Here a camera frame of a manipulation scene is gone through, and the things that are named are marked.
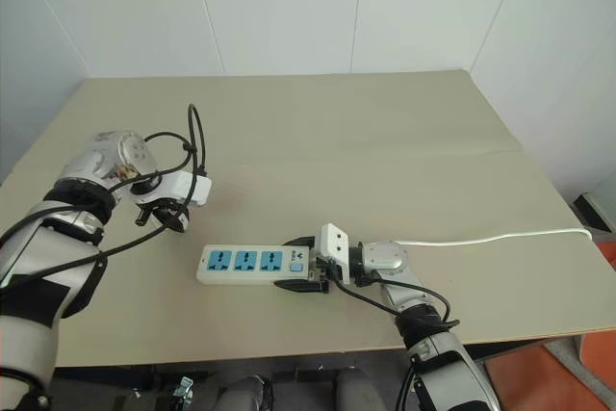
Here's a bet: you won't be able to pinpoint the small metal clamp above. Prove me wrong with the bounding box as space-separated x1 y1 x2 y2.
171 374 197 406

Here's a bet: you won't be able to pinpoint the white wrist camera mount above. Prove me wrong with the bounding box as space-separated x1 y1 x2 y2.
315 222 353 285
163 171 214 209

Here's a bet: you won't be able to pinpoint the white power strip blue sockets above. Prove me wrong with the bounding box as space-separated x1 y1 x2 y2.
194 244 315 288

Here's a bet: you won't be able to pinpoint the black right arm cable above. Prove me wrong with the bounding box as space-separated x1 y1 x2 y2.
328 275 462 411

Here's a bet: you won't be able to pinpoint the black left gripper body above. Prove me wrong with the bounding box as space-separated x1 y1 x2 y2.
143 197 187 224

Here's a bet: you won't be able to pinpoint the black under-table frame bar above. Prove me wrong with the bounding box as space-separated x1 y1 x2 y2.
55 357 410 386

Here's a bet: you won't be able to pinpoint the white power strip cable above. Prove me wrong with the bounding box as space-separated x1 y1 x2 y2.
394 226 594 246

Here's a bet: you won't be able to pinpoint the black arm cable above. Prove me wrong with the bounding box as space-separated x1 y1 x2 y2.
0 102 211 290
328 275 462 411

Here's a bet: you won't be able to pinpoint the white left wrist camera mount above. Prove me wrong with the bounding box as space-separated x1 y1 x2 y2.
163 171 214 209

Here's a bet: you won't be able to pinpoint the dark rounded shape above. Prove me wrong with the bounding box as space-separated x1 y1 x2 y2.
223 373 271 411
332 366 384 411

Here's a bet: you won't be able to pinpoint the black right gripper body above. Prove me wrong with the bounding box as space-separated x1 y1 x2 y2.
307 249 334 293

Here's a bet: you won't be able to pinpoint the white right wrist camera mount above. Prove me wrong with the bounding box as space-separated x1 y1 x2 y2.
315 222 353 285

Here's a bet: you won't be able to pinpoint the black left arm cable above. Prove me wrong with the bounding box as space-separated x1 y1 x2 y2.
0 102 211 290

